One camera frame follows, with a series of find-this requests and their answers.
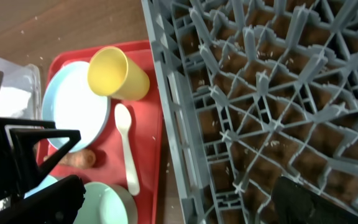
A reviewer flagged white napkin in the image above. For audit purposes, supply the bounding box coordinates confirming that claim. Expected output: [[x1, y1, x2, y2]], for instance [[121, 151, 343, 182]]
[[0, 86, 32, 118]]

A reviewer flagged orange carrot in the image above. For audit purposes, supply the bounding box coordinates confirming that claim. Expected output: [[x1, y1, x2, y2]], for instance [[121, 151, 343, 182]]
[[58, 149, 96, 169]]

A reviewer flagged white plastic spoon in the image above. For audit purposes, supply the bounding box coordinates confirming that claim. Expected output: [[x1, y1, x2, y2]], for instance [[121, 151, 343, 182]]
[[114, 103, 140, 196]]

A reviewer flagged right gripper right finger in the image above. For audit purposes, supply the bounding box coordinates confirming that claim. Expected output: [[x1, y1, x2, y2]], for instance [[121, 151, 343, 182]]
[[271, 176, 358, 224]]

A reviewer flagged red plastic tray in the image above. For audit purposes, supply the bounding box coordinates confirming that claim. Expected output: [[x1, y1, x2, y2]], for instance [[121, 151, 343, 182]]
[[51, 40, 163, 224]]

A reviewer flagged grey dishwasher rack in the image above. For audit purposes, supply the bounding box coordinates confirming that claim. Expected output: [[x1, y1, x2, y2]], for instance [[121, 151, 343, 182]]
[[142, 0, 358, 223]]

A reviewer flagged yellow plastic cup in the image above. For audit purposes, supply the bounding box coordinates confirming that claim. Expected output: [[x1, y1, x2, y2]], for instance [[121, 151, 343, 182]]
[[87, 47, 150, 101]]

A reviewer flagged large light blue plate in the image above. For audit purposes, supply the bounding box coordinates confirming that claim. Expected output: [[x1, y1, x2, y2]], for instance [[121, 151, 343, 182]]
[[42, 61, 111, 152]]

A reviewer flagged mint green bowl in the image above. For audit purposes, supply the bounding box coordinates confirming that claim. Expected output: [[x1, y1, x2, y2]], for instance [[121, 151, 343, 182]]
[[73, 182, 138, 224]]

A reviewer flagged small light blue bowl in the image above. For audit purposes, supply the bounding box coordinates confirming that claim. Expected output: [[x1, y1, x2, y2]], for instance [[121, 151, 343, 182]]
[[24, 175, 57, 199]]

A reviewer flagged clear plastic bin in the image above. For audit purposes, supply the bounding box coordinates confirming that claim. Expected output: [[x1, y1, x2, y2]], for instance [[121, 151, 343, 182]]
[[0, 57, 41, 119]]

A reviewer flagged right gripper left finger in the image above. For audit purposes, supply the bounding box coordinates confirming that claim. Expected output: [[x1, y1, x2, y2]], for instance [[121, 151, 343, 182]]
[[0, 175, 86, 224]]

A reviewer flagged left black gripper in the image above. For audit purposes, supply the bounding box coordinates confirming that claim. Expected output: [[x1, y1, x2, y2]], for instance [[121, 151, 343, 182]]
[[0, 119, 81, 200]]

